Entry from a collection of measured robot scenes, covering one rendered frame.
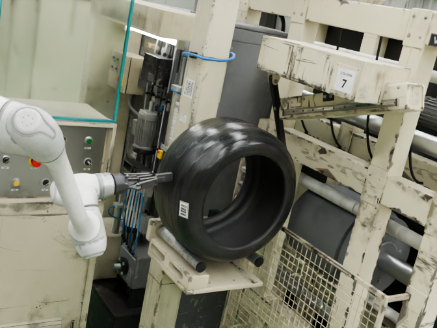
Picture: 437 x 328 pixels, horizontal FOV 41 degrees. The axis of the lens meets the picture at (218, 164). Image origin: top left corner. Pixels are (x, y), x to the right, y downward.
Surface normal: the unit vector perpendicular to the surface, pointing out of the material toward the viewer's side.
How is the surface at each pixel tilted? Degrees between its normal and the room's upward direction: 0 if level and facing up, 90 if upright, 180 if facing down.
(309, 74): 90
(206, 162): 63
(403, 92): 90
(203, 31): 90
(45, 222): 90
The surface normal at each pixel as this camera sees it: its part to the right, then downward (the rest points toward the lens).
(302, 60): -0.83, -0.02
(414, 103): 0.55, 0.01
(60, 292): 0.51, 0.32
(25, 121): 0.20, -0.25
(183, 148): -0.57, -0.57
